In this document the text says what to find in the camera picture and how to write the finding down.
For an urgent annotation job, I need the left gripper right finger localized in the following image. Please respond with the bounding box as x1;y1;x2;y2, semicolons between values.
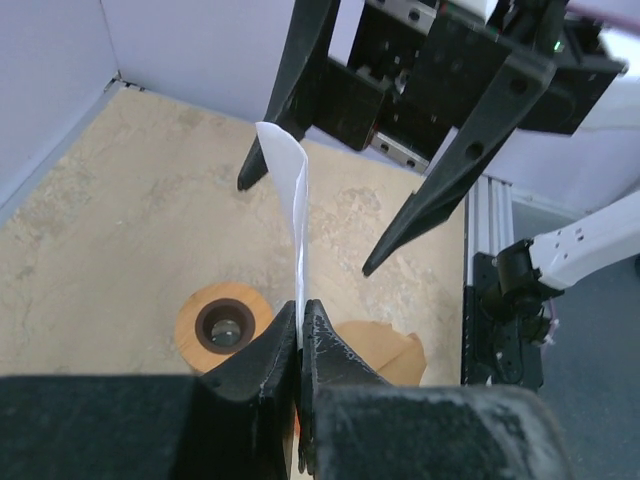
298;299;573;479

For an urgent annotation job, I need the wooden ring stand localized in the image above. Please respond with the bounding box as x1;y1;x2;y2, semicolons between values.
174;282;273;374

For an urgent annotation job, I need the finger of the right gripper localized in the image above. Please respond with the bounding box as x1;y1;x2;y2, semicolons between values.
235;0;344;192
362;53;556;277

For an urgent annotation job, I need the brown paper coffee filter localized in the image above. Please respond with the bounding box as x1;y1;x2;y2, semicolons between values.
335;321;427;386

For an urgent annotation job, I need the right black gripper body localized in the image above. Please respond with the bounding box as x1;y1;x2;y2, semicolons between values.
313;1;625;172

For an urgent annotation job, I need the white paper coffee filter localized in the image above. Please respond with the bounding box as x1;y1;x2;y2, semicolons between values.
255;121;309;350

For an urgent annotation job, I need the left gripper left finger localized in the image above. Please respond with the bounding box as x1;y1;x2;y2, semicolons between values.
1;302;296;479

